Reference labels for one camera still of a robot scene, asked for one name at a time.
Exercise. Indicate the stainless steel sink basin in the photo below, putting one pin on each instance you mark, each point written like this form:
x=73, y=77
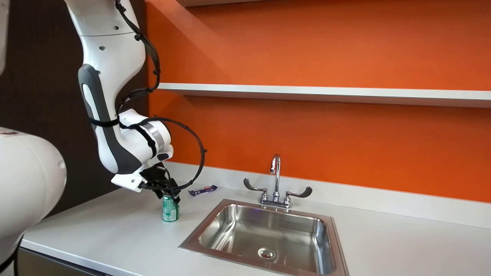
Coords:
x=266, y=240

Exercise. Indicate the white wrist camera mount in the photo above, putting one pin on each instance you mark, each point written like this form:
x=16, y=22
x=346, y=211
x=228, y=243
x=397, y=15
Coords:
x=128, y=182

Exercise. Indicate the purple candy bar wrapper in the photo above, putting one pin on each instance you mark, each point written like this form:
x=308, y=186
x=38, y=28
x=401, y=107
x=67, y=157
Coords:
x=204, y=191

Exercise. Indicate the green soda can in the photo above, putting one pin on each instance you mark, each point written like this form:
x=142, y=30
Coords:
x=170, y=209

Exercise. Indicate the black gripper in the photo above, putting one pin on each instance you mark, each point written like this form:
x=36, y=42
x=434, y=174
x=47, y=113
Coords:
x=156, y=179

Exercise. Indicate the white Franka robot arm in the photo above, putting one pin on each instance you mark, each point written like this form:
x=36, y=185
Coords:
x=110, y=77

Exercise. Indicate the long white wall shelf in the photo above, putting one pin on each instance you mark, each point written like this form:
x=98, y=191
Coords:
x=328, y=94

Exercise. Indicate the white wall shelf under ceiling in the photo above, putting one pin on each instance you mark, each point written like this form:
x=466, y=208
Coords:
x=231, y=2

